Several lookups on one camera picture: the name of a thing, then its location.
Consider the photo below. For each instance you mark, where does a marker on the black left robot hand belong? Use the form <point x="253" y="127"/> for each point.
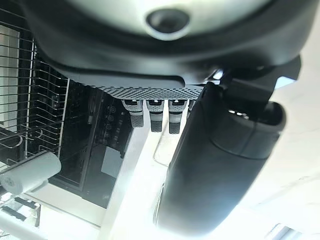
<point x="205" y="162"/>

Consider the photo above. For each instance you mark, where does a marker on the white label sticker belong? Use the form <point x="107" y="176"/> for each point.
<point x="112" y="161"/>

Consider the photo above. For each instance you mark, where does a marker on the grey cylindrical rack roller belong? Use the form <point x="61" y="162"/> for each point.
<point x="32" y="170"/>

